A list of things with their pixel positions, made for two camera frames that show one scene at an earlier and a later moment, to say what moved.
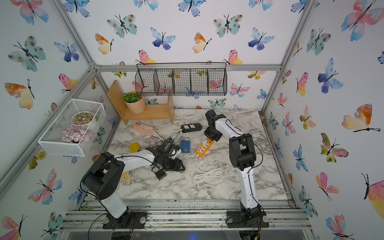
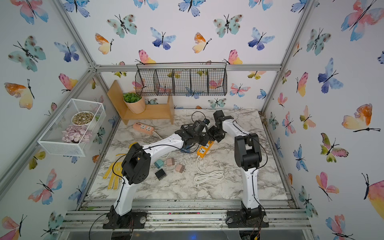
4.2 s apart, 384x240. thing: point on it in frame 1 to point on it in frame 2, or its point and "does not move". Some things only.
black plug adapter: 160,174 does not move
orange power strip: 203,149 does not move
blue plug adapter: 185,146 does not move
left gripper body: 170,164 to 201,140
